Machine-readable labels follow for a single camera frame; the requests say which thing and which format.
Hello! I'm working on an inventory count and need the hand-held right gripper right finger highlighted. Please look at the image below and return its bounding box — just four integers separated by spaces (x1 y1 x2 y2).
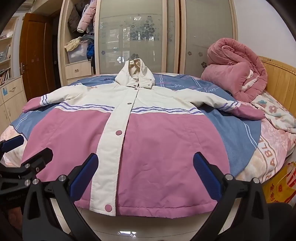
193 152 271 241

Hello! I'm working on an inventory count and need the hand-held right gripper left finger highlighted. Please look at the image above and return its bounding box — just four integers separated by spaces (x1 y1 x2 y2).
22 153 102 241

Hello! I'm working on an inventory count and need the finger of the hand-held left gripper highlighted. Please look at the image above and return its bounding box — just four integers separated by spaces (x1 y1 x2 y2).
0 135 25 160
20 148 55 180

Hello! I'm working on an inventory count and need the pink and white hooded jacket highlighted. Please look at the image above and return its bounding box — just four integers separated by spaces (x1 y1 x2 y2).
22 58 266 219

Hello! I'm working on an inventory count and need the grey clothes pile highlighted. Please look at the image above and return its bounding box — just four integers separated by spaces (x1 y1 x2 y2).
80 32 95 44

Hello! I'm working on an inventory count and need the beige bookshelf cabinet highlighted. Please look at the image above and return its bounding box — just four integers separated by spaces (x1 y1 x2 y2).
0 16 28 137

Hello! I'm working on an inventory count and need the blue striped blanket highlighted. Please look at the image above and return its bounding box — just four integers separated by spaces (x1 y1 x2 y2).
10 74 263 179

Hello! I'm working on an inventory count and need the row of books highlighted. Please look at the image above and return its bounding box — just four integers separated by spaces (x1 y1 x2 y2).
0 67 11 85

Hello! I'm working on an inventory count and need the pink lettered bed sheet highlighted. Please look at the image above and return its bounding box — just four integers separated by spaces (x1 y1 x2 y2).
0 88 296 183

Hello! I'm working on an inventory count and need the yellow and red box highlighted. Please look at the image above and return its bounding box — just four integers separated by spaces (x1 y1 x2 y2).
264 162 296 204

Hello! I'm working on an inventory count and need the brown wooden door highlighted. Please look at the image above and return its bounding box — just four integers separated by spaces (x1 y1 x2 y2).
20 13 56 101

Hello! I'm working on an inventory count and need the floral quilt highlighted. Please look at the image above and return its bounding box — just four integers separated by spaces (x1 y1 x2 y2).
251 91 296 135

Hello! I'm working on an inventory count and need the beige wardrobe drawer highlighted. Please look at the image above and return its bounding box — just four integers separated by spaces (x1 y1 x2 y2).
65 61 93 78

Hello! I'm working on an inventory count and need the clear storage box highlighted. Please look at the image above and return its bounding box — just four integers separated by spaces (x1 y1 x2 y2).
68 43 89 63

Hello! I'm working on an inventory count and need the pink rolled quilt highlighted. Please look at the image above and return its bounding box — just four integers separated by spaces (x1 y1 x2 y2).
200 37 269 103

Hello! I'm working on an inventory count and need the cream crumpled cloth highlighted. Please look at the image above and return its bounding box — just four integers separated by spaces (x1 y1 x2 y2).
64 37 81 52

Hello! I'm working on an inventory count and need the blue cloth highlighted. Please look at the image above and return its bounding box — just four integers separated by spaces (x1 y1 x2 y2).
86 43 95 59

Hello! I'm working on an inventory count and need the wooden headboard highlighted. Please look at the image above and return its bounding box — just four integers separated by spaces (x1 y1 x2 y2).
258 56 296 107

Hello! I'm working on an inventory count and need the frosted floral sliding door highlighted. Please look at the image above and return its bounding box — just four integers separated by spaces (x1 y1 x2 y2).
180 0 238 77
95 0 179 76

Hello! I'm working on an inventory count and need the dark brown jacket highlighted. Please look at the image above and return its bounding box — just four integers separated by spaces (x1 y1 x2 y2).
67 5 82 34

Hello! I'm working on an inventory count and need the pink puffer jacket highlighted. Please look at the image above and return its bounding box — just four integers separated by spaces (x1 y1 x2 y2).
77 0 96 33

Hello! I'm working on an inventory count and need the beige wardrobe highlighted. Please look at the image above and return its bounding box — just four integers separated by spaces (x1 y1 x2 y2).
58 0 238 86

